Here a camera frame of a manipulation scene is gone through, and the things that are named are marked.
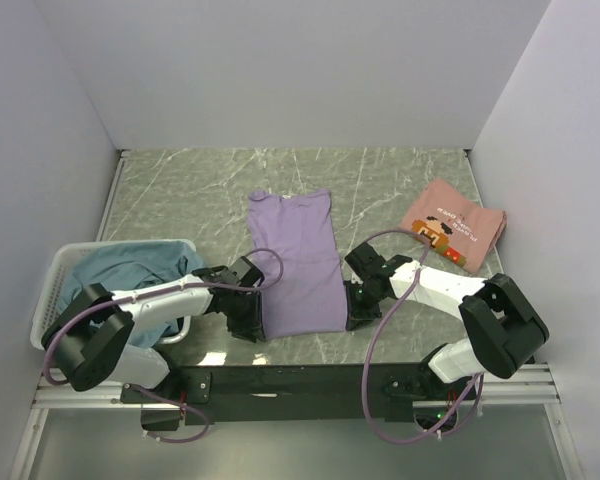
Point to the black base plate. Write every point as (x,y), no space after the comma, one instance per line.
(306,392)

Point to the aluminium rail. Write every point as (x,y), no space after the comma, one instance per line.
(532,385)

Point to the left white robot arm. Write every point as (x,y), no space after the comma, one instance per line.
(89,344)

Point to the light blue t shirt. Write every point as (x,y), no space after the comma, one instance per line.
(128,266)

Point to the white laundry basket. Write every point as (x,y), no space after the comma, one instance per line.
(63,261)

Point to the folded pink t shirt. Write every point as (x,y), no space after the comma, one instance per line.
(456,228)

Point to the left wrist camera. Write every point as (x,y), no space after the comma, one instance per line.
(243,276)

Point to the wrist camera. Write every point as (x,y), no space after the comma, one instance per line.
(243,276)
(367,260)

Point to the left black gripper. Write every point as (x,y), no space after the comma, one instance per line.
(250,317)

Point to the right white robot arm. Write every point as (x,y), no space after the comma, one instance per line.
(503,330)

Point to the purple t shirt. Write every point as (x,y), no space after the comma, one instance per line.
(297,253)

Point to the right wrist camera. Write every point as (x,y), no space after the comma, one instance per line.
(367,260)

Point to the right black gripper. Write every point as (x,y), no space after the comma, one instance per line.
(359,310)

